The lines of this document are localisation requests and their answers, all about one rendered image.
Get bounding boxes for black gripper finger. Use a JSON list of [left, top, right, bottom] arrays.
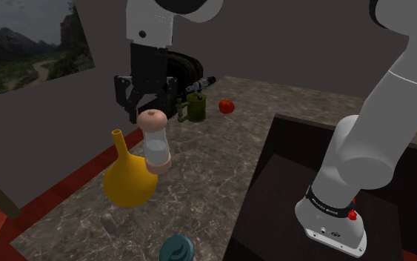
[[153, 76, 179, 119], [113, 75, 154, 125]]

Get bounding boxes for black round appliance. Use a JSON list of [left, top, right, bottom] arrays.
[[167, 50, 204, 104]]

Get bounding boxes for olive green mug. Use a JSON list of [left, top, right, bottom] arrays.
[[176, 92, 207, 123]]

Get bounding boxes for black and silver hand tool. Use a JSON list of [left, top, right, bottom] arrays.
[[185, 76, 217, 93]]

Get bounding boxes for clear shaker with tan caps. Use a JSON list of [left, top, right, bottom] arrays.
[[136, 109, 173, 176]]

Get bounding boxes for red apple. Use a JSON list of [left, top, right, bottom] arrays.
[[218, 99, 236, 115]]

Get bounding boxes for yellow round long-necked vase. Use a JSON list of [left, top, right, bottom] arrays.
[[101, 128, 159, 208]]

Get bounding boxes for small grey capsule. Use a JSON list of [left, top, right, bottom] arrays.
[[100, 212, 118, 235]]

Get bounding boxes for teal ridged round object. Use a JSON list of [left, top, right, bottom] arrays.
[[159, 234, 196, 261]]

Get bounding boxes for dark robot stand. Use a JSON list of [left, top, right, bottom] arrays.
[[222, 113, 417, 261]]

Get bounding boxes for landscape wall picture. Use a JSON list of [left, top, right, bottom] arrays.
[[0, 0, 96, 101]]

